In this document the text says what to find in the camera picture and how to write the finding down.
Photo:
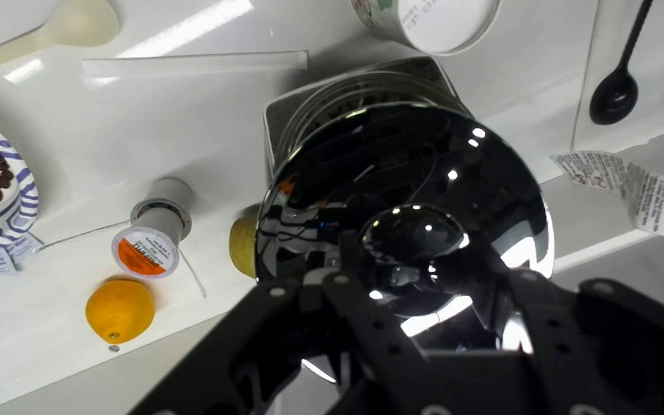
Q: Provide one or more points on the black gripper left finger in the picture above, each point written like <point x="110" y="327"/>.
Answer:
<point x="310" y="353"/>

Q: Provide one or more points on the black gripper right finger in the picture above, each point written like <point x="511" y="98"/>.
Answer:
<point x="624" y="360"/>

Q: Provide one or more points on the grey coffee pod orange lid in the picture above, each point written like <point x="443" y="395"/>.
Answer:
<point x="152" y="239"/>

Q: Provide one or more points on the glass coffee jug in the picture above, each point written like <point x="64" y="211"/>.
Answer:
<point x="300" y="115"/>

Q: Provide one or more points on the orange round fruit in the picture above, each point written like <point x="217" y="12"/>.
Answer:
<point x="119" y="310"/>

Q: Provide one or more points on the black plastic spoon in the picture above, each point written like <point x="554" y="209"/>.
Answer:
<point x="615" y="93"/>

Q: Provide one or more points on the blue patterned paper plate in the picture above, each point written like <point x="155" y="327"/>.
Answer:
<point x="17" y="209"/>

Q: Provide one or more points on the floral paper cup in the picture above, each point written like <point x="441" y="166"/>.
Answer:
<point x="433" y="24"/>

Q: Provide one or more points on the pale wooden spoon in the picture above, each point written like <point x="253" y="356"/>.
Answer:
<point x="80" y="24"/>

